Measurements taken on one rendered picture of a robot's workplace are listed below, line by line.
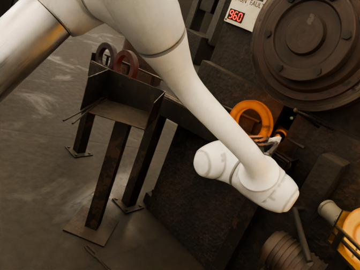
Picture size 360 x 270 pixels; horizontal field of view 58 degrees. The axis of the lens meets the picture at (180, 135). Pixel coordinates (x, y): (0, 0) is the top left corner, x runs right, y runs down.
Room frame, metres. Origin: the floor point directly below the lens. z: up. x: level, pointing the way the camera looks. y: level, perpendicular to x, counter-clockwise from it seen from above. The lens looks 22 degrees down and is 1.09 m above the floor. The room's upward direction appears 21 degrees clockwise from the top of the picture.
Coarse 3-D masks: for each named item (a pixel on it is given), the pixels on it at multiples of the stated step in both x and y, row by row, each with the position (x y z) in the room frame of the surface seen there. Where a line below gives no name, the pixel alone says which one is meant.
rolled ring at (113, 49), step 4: (100, 44) 1.85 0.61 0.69; (104, 44) 1.83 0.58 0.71; (108, 44) 1.81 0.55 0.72; (112, 44) 1.82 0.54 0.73; (100, 48) 1.84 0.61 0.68; (104, 48) 1.84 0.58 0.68; (108, 48) 1.80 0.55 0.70; (112, 48) 1.79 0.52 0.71; (96, 52) 1.86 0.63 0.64; (100, 52) 1.85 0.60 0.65; (112, 52) 1.77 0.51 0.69; (116, 52) 1.79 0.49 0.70; (96, 56) 1.85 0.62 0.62; (100, 56) 1.86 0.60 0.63; (112, 56) 1.77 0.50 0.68; (96, 60) 1.85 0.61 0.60; (100, 60) 1.86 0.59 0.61; (112, 60) 1.76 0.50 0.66; (112, 64) 1.76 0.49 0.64; (112, 68) 1.77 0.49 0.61
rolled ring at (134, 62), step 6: (120, 54) 1.73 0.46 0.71; (126, 54) 1.70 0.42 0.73; (132, 54) 1.69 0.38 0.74; (114, 60) 1.75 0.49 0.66; (120, 60) 1.75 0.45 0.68; (132, 60) 1.67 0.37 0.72; (114, 66) 1.75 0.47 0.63; (120, 66) 1.76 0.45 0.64; (132, 66) 1.66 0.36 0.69; (138, 66) 1.68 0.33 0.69; (120, 72) 1.74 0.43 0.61; (132, 72) 1.65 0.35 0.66
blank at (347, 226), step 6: (354, 210) 0.83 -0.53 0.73; (348, 216) 0.83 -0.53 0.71; (354, 216) 0.82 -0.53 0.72; (348, 222) 0.82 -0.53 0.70; (354, 222) 0.81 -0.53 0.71; (342, 228) 0.83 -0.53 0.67; (348, 228) 0.81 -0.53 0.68; (354, 228) 0.80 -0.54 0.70; (354, 234) 0.79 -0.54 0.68; (354, 246) 0.77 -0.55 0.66; (348, 252) 0.77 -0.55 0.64; (354, 258) 0.75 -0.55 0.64
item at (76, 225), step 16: (96, 80) 1.22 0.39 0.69; (112, 80) 1.33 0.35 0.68; (128, 80) 1.33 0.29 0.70; (96, 96) 1.27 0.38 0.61; (112, 96) 1.33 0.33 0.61; (128, 96) 1.33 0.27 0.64; (144, 96) 1.33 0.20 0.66; (160, 96) 1.23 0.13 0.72; (96, 112) 1.15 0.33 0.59; (112, 112) 1.20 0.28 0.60; (128, 112) 1.25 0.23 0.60; (144, 112) 1.30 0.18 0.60; (128, 128) 1.20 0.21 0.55; (144, 128) 1.13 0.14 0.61; (112, 144) 1.20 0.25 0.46; (112, 160) 1.20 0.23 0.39; (112, 176) 1.20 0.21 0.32; (96, 192) 1.20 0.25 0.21; (80, 208) 1.30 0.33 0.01; (96, 208) 1.20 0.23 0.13; (80, 224) 1.20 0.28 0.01; (96, 224) 1.20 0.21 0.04; (112, 224) 1.28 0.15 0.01; (96, 240) 1.15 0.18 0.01
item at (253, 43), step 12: (264, 12) 1.27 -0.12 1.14; (252, 36) 1.27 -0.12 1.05; (252, 48) 1.26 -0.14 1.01; (252, 60) 1.25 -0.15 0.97; (264, 84) 1.20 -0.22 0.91; (276, 96) 1.16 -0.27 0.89; (336, 96) 1.05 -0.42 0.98; (348, 96) 1.03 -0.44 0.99; (300, 108) 1.10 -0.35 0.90; (312, 108) 1.08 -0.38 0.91; (324, 108) 1.06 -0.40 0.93
